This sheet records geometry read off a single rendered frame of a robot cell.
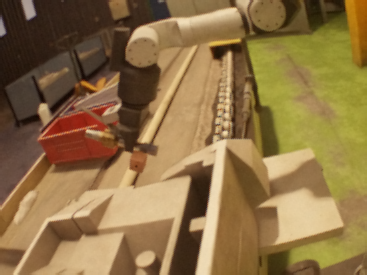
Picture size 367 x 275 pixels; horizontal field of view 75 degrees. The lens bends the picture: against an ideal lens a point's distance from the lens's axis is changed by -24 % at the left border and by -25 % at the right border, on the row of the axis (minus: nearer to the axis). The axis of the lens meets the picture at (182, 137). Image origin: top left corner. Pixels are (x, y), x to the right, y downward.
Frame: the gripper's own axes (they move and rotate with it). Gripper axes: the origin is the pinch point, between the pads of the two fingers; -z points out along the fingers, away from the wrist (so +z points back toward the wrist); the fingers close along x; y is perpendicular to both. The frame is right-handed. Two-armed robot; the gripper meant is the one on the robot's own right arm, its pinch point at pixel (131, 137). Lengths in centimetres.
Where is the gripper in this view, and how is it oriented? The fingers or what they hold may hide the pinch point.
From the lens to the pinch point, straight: 72.5
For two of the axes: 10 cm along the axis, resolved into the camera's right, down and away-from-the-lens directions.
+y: 9.7, 2.3, -0.5
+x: -1.6, 5.0, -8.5
